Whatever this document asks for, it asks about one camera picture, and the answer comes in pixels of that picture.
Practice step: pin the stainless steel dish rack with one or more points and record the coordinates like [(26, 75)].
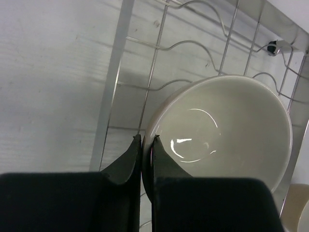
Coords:
[(161, 46)]

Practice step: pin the small white bowl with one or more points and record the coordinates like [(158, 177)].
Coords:
[(295, 213)]

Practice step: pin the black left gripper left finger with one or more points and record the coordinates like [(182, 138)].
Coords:
[(104, 201)]

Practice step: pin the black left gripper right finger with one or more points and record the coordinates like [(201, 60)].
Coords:
[(181, 203)]

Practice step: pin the beige bowl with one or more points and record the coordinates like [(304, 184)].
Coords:
[(223, 126)]

